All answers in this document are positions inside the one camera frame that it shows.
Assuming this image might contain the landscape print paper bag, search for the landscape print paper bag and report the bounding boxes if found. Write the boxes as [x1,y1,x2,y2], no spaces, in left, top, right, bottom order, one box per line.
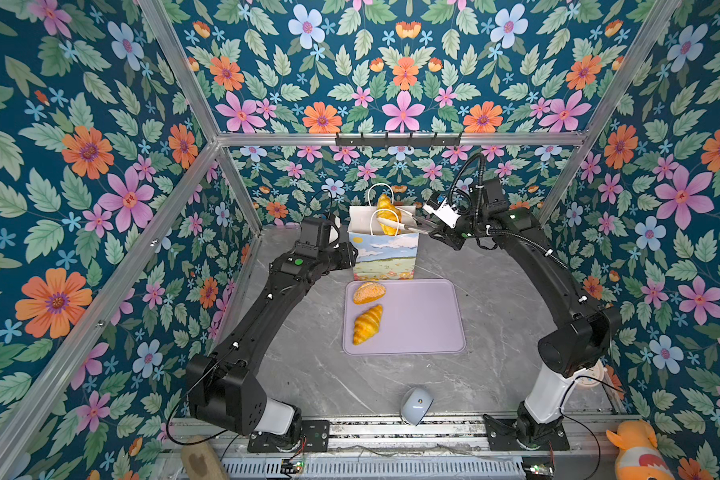
[348,183,420,281]

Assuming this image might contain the cream and steel tongs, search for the cream and steel tongs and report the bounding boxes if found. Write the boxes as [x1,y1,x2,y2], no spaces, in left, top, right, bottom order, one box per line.
[378,216,438,235]

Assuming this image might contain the croissant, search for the croissant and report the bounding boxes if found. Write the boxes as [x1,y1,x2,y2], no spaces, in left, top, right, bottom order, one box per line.
[373,194,404,236]
[352,305,383,345]

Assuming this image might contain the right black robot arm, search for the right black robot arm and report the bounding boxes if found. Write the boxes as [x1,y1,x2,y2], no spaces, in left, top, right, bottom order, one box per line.
[424,179,622,426]

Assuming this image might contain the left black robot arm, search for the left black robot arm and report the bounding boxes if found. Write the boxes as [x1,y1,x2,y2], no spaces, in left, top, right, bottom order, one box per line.
[186,240,358,444]

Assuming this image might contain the sugared oval bread top left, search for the sugared oval bread top left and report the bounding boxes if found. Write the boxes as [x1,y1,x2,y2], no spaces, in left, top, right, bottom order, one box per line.
[352,282,386,305]

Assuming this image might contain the lilac plastic tray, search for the lilac plastic tray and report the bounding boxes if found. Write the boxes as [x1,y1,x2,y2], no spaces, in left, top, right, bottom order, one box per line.
[342,279,466,357]

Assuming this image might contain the grey computer mouse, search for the grey computer mouse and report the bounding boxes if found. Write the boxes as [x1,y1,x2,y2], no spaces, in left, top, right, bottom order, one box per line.
[400,386,434,426]

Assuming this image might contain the round cream clock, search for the round cream clock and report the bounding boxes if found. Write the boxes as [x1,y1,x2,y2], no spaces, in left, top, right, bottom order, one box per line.
[574,360,606,389]

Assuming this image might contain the wooden brush block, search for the wooden brush block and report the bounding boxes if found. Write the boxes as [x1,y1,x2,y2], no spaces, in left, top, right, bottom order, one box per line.
[180,437,229,480]

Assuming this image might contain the orange plush toy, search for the orange plush toy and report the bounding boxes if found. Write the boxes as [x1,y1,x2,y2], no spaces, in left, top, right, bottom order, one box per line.
[606,420,674,480]

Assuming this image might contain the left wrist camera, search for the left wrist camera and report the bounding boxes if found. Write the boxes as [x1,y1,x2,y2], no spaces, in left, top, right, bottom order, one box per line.
[299,214,341,249]

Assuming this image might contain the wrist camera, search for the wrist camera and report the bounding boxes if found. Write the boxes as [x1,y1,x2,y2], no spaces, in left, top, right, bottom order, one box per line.
[423,192,460,229]
[299,214,341,249]

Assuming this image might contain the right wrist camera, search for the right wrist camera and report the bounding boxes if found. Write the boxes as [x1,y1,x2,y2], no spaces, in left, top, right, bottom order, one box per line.
[423,192,460,229]

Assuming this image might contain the black hook rail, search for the black hook rail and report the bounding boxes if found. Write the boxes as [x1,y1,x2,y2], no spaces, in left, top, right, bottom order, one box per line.
[334,132,462,149]

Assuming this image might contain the aluminium frame post left rear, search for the aluminium frame post left rear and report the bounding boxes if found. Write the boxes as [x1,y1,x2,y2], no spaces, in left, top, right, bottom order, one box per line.
[137,0,264,236]

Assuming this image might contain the aluminium frame post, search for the aluminium frame post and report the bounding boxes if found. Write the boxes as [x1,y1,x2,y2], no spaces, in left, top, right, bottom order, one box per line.
[539,0,682,225]
[137,0,264,236]

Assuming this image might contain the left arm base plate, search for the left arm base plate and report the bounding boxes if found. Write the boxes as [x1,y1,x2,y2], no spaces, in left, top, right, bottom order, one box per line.
[247,419,331,455]

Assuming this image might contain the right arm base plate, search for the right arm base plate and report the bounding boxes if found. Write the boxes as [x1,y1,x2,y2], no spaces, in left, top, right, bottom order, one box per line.
[482,414,570,451]

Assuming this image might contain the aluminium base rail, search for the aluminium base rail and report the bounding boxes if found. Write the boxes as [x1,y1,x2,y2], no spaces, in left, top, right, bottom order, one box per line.
[167,415,637,457]

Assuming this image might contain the aluminium frame post right rear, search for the aluminium frame post right rear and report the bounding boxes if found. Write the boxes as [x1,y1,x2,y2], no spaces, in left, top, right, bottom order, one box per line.
[539,0,682,225]

